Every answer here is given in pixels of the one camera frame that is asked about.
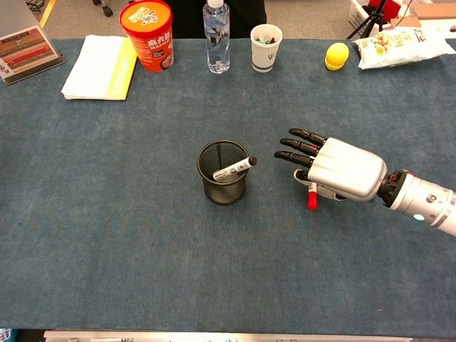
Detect black capped white marker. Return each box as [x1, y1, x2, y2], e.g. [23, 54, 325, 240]
[212, 155, 259, 182]

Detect white and yellow notebook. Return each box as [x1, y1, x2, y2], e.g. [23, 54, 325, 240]
[61, 34, 138, 102]

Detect aluminium profile rail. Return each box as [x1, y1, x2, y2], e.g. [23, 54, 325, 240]
[42, 329, 414, 342]

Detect white snack bag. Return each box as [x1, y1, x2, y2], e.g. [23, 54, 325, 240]
[351, 25, 456, 71]

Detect red capped white marker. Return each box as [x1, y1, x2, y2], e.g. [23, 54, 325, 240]
[306, 142, 320, 211]

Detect binder clips in cup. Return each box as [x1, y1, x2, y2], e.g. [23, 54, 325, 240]
[255, 31, 279, 46]

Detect clear plastic water bottle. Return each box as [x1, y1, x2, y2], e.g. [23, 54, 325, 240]
[202, 0, 231, 75]

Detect blue-grey felt table cloth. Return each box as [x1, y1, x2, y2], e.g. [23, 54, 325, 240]
[0, 38, 456, 338]

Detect brown cardboard box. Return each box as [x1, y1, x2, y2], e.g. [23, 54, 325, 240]
[390, 2, 456, 29]

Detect black chair caster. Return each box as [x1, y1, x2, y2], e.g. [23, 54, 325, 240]
[91, 0, 114, 18]

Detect framed patterned picture card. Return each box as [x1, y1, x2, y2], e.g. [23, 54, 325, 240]
[0, 24, 67, 86]

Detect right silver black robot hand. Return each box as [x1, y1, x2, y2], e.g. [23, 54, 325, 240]
[273, 127, 389, 202]

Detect white plastic crate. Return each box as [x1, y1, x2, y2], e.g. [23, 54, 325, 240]
[348, 0, 371, 29]

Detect red box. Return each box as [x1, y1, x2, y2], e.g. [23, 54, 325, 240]
[367, 0, 402, 24]

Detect yellow egg-shaped container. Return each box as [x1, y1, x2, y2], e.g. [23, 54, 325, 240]
[323, 42, 351, 72]

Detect black tripod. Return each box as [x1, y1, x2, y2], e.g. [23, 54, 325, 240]
[346, 0, 393, 40]

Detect black mesh pen cup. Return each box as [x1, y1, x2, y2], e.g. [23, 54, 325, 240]
[196, 139, 251, 206]

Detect white paper cup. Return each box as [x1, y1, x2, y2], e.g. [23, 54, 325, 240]
[249, 24, 284, 73]

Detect orange instant noodle cup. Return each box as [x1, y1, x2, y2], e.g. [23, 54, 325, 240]
[118, 0, 175, 73]

